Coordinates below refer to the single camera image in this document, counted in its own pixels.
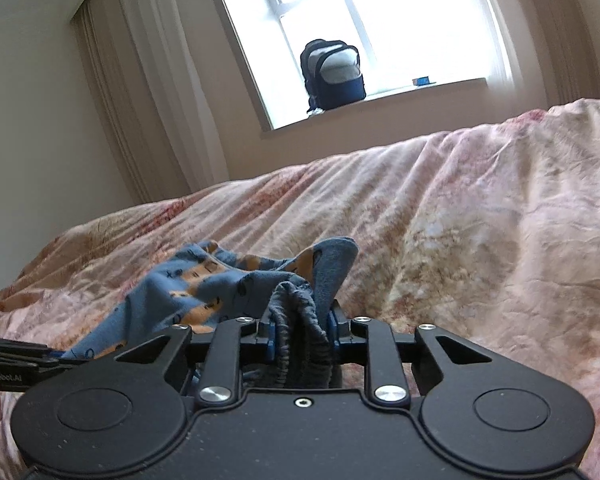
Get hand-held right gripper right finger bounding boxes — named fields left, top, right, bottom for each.
left=326, top=301, right=498, bottom=406

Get beige curtain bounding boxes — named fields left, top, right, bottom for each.
left=502, top=0, right=600, bottom=108
left=71, top=0, right=231, bottom=207

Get blue orange printed pants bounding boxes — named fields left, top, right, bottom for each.
left=60, top=236, right=361, bottom=392

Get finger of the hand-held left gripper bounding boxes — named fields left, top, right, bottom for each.
left=0, top=336, right=83, bottom=367

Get pink floral blanket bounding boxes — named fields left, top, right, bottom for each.
left=0, top=97, right=600, bottom=480

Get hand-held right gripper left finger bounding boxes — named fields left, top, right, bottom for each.
left=114, top=309, right=279, bottom=404

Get blue grey backpack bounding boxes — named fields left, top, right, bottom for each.
left=300, top=38, right=367, bottom=115

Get white framed window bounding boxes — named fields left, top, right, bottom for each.
left=197, top=0, right=526, bottom=133

